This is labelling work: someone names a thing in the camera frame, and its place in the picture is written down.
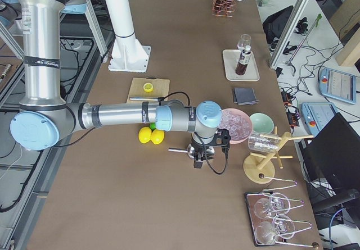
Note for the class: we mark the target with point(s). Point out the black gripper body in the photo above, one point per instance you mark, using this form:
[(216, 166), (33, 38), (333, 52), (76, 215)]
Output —
[(200, 146)]

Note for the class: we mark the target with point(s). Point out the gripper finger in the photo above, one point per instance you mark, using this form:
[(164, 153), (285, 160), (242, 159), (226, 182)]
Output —
[(198, 162)]

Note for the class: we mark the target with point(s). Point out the copper wire bottle basket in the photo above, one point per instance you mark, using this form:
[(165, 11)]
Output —
[(223, 8)]

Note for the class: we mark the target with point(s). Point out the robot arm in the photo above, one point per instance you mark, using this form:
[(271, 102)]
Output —
[(45, 118)]

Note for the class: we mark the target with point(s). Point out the metal ice scoop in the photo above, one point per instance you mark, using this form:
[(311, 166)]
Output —
[(182, 150)]

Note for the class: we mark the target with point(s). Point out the pink bowl with ice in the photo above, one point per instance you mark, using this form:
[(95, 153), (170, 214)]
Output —
[(238, 123)]

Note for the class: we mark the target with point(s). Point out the yellow lemon lower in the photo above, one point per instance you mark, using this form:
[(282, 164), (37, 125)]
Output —
[(157, 136)]

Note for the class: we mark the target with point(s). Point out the yellow lemon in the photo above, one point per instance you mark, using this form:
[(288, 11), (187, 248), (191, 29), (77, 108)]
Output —
[(157, 136), (144, 134)]

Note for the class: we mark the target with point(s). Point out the green lime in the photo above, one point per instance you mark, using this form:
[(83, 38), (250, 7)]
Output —
[(152, 126)]

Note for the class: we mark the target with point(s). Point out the yellow lemon upper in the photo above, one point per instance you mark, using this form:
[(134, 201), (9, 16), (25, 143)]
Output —
[(144, 134)]

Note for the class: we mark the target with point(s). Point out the wooden glass rack stand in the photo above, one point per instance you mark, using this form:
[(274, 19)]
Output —
[(258, 166)]

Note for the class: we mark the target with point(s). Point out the steel muddler black tip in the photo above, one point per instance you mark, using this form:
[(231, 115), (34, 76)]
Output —
[(144, 98)]

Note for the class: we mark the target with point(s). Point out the green bowl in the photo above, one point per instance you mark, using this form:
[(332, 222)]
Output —
[(262, 123)]

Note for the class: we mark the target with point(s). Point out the grey folded cloth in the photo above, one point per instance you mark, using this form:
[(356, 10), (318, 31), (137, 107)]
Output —
[(243, 96)]

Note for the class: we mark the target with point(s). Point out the clear glass mug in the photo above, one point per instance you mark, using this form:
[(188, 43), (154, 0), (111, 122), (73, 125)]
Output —
[(263, 142)]

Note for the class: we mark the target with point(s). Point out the bamboo cutting board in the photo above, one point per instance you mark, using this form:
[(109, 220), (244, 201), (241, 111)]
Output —
[(160, 88)]

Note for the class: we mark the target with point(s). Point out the half lemon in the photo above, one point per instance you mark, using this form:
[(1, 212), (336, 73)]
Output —
[(148, 87)]

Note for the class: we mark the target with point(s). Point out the black framed tray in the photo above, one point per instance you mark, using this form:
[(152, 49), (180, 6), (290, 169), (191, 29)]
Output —
[(250, 200)]

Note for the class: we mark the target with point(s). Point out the wine glass on rack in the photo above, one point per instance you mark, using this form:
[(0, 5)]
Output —
[(278, 230), (272, 205)]

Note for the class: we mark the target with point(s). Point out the cream rabbit tray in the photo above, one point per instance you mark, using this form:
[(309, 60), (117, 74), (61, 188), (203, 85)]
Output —
[(230, 59)]

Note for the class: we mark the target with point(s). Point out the clear wine glass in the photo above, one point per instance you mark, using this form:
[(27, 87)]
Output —
[(244, 40)]

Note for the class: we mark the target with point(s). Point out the blue teach pendant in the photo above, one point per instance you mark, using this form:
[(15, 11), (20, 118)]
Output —
[(316, 115), (338, 85)]

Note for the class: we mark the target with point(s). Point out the black laptop monitor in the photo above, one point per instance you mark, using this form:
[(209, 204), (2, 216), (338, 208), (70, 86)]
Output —
[(333, 154)]

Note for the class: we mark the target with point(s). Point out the metal rod green tip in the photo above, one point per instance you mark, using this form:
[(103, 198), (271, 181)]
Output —
[(289, 62)]

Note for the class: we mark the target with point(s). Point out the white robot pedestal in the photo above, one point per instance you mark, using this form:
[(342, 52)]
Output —
[(128, 54)]

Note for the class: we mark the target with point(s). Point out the aluminium frame post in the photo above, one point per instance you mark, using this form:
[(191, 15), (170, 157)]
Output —
[(287, 32)]

